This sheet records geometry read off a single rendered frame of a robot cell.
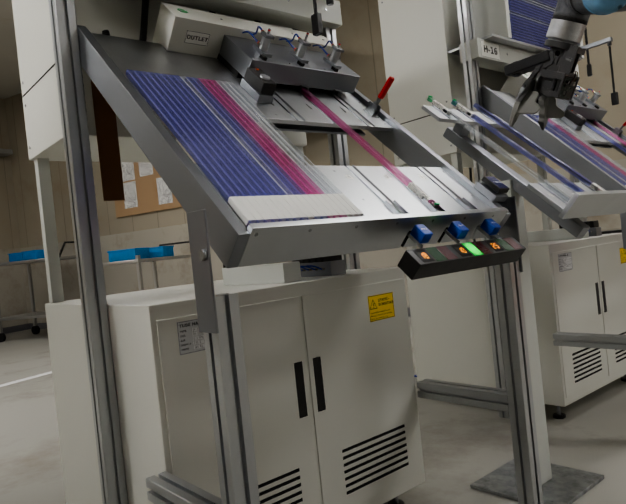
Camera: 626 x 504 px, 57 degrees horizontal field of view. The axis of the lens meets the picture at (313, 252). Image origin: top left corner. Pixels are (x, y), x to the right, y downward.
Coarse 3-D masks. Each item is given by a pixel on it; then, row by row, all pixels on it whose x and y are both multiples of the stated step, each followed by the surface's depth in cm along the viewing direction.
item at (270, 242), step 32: (256, 224) 82; (288, 224) 86; (320, 224) 90; (352, 224) 94; (384, 224) 100; (416, 224) 106; (448, 224) 113; (480, 224) 121; (256, 256) 86; (288, 256) 90; (320, 256) 95
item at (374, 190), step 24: (336, 168) 114; (360, 168) 118; (384, 168) 123; (408, 168) 128; (432, 168) 134; (360, 192) 109; (384, 192) 113; (408, 192) 117; (432, 192) 122; (456, 192) 127
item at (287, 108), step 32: (128, 64) 117; (160, 64) 123; (192, 64) 130; (288, 96) 137; (320, 96) 145; (352, 96) 155; (288, 128) 132; (320, 128) 140; (352, 128) 138; (384, 128) 145
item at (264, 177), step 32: (160, 96) 108; (192, 96) 113; (224, 96) 119; (192, 128) 102; (224, 128) 107; (256, 128) 112; (224, 160) 97; (256, 160) 101; (288, 160) 106; (224, 192) 89; (256, 192) 92; (288, 192) 96; (320, 192) 100
